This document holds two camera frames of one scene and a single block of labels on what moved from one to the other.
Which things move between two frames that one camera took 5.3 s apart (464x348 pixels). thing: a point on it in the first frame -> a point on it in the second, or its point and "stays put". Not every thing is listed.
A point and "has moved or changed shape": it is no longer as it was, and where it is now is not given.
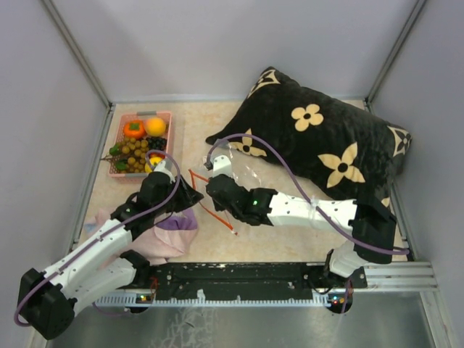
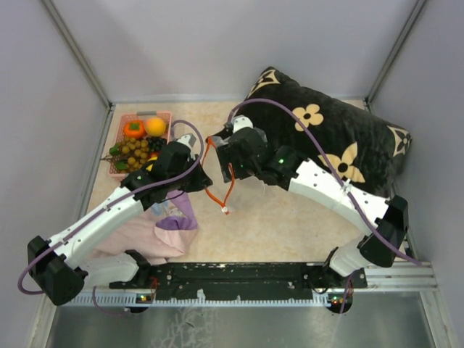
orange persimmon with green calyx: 134,129 stays put
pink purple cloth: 169,238 stays put
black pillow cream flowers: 327,143 stays put
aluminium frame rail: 399,277 stays put
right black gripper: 218,206 -> 227,156
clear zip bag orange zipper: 223,159 has moved or changed shape
